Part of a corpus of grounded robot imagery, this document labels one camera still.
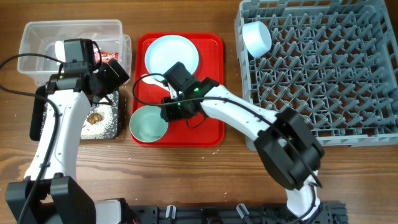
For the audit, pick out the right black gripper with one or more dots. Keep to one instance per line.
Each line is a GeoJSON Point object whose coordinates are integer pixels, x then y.
{"type": "Point", "coordinates": [169, 115]}

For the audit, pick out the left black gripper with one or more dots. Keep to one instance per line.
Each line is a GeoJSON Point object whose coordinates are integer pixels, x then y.
{"type": "Point", "coordinates": [114, 81]}

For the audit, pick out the white rice grains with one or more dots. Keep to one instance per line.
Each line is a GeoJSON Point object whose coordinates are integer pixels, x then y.
{"type": "Point", "coordinates": [81, 119]}

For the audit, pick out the green bowl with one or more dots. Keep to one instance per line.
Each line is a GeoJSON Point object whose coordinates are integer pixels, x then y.
{"type": "Point", "coordinates": [146, 124]}

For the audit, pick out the white plastic spoon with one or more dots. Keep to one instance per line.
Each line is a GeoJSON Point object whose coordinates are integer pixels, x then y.
{"type": "Point", "coordinates": [152, 81]}

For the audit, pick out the brown food scrap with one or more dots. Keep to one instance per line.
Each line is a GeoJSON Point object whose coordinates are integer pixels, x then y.
{"type": "Point", "coordinates": [94, 118]}

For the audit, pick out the light blue round plate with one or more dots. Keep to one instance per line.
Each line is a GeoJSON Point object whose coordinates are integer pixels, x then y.
{"type": "Point", "coordinates": [167, 50]}

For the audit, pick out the light blue bowl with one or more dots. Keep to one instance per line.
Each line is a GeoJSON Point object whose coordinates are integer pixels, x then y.
{"type": "Point", "coordinates": [257, 38]}

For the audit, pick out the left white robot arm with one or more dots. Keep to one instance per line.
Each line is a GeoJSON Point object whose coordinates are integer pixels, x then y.
{"type": "Point", "coordinates": [49, 192]}

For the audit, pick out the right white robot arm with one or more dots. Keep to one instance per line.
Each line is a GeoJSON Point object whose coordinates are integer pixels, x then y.
{"type": "Point", "coordinates": [291, 154]}

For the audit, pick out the black rectangular waste tray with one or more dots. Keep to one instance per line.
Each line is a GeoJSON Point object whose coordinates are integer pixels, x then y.
{"type": "Point", "coordinates": [107, 128]}

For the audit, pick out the grey dishwasher rack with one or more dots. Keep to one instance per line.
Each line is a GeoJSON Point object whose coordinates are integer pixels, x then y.
{"type": "Point", "coordinates": [335, 62]}

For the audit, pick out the red snack wrapper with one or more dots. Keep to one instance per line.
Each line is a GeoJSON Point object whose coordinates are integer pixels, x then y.
{"type": "Point", "coordinates": [105, 57]}

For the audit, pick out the red plastic tray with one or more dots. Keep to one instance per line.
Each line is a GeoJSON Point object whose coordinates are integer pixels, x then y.
{"type": "Point", "coordinates": [197, 131]}

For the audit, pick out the crumpled white tissue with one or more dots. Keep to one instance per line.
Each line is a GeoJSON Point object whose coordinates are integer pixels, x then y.
{"type": "Point", "coordinates": [60, 51]}

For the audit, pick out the clear plastic bin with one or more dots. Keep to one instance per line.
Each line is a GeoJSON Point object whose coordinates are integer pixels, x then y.
{"type": "Point", "coordinates": [40, 38]}

